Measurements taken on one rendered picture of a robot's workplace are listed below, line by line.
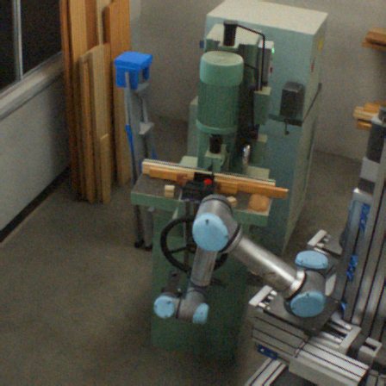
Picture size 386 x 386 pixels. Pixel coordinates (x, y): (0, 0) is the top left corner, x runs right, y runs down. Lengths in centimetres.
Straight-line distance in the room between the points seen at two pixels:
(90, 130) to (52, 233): 69
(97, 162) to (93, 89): 51
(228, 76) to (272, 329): 100
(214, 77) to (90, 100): 164
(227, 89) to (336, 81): 248
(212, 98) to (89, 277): 156
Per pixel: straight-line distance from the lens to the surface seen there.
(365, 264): 256
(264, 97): 303
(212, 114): 282
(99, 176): 449
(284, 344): 267
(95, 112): 429
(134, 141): 381
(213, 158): 295
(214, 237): 220
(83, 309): 374
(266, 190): 303
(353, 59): 510
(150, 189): 301
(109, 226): 436
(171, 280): 264
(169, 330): 342
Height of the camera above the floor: 249
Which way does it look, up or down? 32 degrees down
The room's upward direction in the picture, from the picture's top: 4 degrees clockwise
